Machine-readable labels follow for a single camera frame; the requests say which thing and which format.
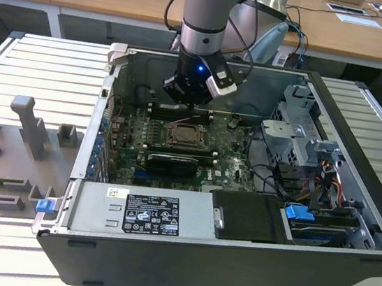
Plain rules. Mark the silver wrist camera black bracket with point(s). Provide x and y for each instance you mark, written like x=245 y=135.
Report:
x=221 y=83

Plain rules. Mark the black PC case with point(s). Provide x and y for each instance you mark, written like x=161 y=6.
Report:
x=195 y=267

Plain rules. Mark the silver power supply unit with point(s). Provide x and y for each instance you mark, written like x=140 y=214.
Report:
x=98 y=208

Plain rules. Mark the wooden desk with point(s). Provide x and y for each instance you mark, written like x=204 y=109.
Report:
x=125 y=0

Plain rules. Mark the silver drive cage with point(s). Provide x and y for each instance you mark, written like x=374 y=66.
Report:
x=285 y=137

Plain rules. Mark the white framed tablet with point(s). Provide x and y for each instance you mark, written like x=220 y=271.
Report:
x=346 y=8

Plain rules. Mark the round coin cell battery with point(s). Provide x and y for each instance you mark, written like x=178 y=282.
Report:
x=234 y=123

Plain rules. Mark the white paper sheet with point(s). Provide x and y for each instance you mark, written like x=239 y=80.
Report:
x=358 y=20

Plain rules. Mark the green motherboard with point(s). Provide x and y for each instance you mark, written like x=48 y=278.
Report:
x=229 y=169

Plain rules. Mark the black graphics card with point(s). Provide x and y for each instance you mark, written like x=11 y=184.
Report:
x=170 y=165

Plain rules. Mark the hard disk in blue carrier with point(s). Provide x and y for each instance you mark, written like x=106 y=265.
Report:
x=298 y=213

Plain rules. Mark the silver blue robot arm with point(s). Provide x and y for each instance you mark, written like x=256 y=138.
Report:
x=205 y=11

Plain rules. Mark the grey parts rack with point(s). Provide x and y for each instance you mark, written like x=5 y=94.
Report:
x=2 y=160

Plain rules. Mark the black plastic shroud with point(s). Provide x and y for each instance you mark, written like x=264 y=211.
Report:
x=248 y=217

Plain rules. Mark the blue plastic latch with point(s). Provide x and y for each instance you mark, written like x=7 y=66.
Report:
x=45 y=206

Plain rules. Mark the CPU socket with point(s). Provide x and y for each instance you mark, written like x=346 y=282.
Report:
x=187 y=147

